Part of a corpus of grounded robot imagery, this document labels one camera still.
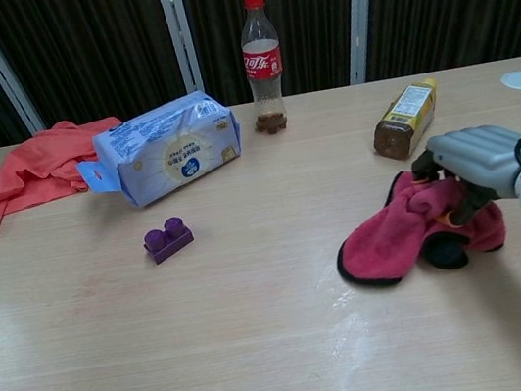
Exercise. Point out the cola bottle with red cap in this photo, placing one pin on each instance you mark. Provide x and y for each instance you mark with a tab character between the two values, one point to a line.
262	63

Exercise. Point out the purple toy brick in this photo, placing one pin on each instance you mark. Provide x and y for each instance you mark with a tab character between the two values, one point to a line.
167	240

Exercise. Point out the orange red cloth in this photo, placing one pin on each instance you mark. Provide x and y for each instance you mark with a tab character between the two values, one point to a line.
34	174

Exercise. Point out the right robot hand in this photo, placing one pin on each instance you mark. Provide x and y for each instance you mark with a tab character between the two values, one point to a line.
475	161

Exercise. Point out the pink cloth with black edge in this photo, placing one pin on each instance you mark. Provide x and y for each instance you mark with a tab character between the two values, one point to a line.
396	238

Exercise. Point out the blue tissue pack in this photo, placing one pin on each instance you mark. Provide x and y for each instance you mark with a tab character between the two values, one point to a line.
166	148

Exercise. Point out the yellow labelled tea bottle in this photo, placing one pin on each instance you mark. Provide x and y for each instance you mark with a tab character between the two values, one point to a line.
405	120

